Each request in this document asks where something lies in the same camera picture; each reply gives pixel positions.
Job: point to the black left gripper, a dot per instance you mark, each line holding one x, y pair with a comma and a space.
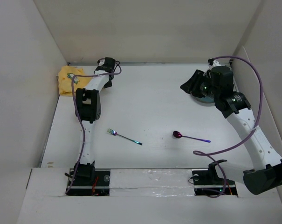
107, 84

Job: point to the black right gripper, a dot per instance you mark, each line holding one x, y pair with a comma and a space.
191, 86

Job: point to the yellow cartoon print cloth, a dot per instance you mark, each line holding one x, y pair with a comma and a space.
65, 78

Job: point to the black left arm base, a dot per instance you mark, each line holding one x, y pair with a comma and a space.
88, 181

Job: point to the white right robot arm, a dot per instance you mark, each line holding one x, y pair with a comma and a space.
267, 163

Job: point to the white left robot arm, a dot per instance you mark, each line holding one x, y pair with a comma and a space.
88, 111

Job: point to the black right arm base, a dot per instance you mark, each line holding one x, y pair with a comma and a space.
207, 182

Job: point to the teal round plate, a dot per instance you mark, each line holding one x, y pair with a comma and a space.
204, 100

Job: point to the purple iridescent spoon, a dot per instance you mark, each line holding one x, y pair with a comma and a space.
178, 135

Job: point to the iridescent fork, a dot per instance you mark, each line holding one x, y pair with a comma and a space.
114, 133

